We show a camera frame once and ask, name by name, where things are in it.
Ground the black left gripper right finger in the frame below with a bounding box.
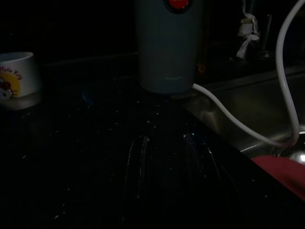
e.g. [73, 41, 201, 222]
[183, 133, 251, 229]

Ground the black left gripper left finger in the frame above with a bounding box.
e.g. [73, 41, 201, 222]
[121, 134, 151, 229]

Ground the pink plate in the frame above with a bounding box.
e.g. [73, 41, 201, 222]
[251, 154, 305, 202]

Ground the stainless steel sink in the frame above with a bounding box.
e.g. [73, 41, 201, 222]
[182, 63, 305, 172]

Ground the chrome sink drain strainer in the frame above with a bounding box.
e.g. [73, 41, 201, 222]
[271, 143, 305, 165]

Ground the grey water filter canister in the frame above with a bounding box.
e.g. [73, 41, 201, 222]
[134, 0, 206, 95]

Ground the white printed mug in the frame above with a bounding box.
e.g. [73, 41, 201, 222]
[0, 52, 43, 111]

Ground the chrome faucet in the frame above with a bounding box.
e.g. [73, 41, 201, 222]
[238, 0, 274, 60]

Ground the white faucet hose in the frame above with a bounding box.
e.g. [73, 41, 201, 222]
[192, 0, 305, 147]

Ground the white hose clip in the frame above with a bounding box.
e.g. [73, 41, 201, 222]
[235, 11, 261, 59]

